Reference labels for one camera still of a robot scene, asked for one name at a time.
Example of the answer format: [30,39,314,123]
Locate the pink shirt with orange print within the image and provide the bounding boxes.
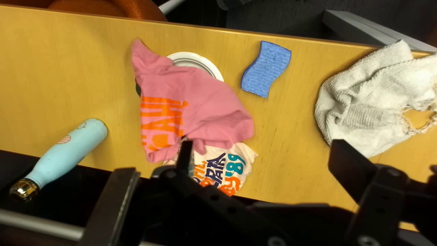
[130,38,257,165]

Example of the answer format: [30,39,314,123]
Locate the white terry towel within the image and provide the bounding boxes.
[313,39,437,158]

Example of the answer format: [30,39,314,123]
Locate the grey metal tube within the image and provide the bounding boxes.
[156,0,189,15]

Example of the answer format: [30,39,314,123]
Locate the white paper plate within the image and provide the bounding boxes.
[165,50,225,83]

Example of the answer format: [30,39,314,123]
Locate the grey metal rail frame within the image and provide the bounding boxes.
[320,8,437,54]

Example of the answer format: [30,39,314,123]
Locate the orange chair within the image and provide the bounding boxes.
[47,0,168,21]

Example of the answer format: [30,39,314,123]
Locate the blue sponge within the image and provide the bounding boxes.
[239,39,294,99]

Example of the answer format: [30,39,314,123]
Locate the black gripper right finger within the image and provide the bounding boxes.
[328,138,437,246]

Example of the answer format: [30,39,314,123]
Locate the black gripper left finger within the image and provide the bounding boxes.
[83,138,292,246]

